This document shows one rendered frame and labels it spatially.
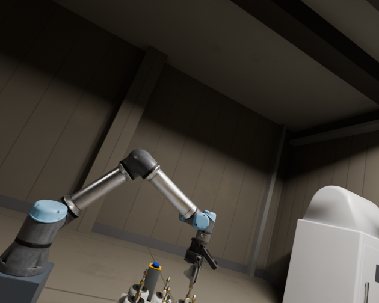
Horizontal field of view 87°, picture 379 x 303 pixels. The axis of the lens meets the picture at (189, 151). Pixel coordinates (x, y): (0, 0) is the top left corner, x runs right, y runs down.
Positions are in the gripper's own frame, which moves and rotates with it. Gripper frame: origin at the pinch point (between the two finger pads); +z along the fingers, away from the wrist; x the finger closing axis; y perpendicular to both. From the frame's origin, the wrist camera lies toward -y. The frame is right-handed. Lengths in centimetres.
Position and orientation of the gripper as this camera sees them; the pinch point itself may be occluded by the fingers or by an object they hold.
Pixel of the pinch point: (193, 283)
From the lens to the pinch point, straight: 119.6
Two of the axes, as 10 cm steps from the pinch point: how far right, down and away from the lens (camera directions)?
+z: -3.2, 9.1, -2.5
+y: -8.8, -1.9, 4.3
